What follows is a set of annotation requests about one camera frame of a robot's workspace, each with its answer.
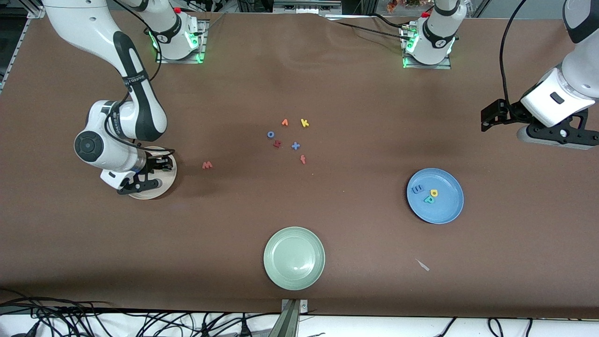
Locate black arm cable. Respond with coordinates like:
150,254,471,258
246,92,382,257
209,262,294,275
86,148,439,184
500,0,529,120
104,0,176,156

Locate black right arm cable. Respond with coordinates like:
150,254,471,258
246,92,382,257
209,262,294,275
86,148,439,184
104,0,176,156

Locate silver metal rail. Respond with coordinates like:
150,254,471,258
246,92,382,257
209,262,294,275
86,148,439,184
273,0,343,15

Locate beige round plate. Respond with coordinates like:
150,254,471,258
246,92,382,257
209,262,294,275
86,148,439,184
126,146,178,201

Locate thin black base cable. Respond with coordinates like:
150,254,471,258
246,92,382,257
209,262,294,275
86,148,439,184
328,18,415,44

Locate black cable tangle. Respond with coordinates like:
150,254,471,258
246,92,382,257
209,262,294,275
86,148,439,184
0,289,281,337

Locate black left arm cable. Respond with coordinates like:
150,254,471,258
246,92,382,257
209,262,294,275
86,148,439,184
500,0,529,120

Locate brown paper table cover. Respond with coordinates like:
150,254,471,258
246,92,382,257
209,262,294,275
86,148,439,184
0,8,599,319

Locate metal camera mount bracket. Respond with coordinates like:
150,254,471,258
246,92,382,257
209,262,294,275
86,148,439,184
268,299,309,337

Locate blue round plate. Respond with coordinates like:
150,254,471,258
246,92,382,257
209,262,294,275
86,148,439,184
406,168,465,225

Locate pale green round plate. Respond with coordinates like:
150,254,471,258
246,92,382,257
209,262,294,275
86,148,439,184
263,227,326,291

